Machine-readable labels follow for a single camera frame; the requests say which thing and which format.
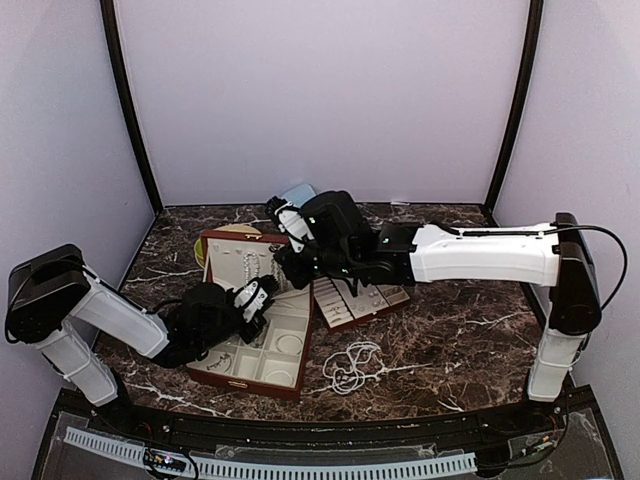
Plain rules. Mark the white cable duct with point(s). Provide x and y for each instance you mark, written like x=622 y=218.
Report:
x=242 y=463

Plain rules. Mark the light blue faceted cup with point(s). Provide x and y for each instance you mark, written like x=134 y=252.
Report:
x=299 y=195

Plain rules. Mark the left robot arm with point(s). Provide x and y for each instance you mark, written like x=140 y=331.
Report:
x=49 y=293

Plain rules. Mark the beige plate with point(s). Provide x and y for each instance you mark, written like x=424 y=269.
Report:
x=240 y=229

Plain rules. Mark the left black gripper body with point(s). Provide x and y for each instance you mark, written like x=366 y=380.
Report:
x=211 y=339

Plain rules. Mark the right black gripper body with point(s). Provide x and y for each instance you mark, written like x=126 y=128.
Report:
x=332 y=262

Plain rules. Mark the green bowl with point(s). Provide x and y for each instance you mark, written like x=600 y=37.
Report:
x=199 y=253

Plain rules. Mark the white bangle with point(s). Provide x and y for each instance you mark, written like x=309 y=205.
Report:
x=280 y=377

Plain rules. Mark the large red jewelry box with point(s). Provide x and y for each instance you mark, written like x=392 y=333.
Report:
x=268 y=357

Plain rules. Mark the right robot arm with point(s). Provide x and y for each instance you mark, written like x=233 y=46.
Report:
x=553 y=255

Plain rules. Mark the small red jewelry tray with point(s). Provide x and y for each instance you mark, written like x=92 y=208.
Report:
x=341 y=310

